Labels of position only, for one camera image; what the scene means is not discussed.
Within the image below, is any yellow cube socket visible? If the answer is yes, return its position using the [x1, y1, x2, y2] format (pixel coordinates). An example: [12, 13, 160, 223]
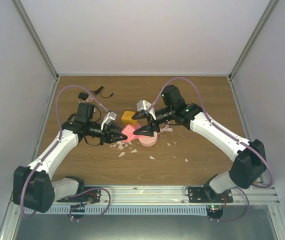
[121, 110, 138, 126]

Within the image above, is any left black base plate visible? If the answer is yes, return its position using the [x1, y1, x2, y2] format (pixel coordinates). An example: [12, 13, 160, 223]
[57, 186, 101, 204]

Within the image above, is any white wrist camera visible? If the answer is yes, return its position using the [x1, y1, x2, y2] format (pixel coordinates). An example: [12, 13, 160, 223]
[100, 111, 117, 130]
[136, 100, 157, 120]

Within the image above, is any round pink power strip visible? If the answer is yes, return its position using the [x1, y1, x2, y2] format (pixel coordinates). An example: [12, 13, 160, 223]
[138, 124, 175, 148]

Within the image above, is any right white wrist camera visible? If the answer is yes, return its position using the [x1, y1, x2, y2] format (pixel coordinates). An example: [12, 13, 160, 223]
[136, 100, 157, 120]

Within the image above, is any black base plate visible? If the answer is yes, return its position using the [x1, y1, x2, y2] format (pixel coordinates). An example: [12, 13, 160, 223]
[185, 186, 234, 204]
[57, 186, 101, 204]

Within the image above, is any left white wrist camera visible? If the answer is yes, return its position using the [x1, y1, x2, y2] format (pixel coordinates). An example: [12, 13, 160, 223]
[100, 111, 117, 130]

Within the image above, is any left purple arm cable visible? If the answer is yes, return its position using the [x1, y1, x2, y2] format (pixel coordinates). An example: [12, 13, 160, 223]
[19, 85, 116, 223]

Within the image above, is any slotted grey cable duct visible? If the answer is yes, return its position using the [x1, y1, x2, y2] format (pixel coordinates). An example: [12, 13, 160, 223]
[19, 205, 208, 216]

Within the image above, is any black power adapter with cable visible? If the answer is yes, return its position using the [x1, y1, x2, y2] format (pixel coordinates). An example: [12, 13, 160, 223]
[78, 86, 114, 101]

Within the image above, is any pink plug adapter block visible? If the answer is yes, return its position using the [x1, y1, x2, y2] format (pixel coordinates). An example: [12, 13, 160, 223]
[121, 124, 137, 142]

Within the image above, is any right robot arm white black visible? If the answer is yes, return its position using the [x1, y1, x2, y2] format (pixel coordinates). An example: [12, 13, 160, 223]
[132, 85, 267, 203]

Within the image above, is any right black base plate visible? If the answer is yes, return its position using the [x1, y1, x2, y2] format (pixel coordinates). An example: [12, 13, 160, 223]
[185, 186, 234, 204]

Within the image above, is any pink triangular power socket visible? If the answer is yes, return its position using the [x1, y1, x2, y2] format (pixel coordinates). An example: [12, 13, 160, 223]
[121, 123, 143, 143]

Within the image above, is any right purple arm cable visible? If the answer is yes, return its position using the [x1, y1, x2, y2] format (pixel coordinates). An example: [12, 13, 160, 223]
[147, 76, 275, 223]

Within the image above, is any aluminium front rail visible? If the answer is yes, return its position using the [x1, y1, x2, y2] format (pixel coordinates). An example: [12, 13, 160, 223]
[9, 184, 281, 206]

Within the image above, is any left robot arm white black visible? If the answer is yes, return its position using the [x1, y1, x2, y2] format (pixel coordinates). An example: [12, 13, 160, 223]
[12, 102, 127, 214]

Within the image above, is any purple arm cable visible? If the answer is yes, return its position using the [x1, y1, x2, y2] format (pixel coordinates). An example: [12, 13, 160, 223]
[19, 85, 116, 223]
[147, 76, 275, 223]

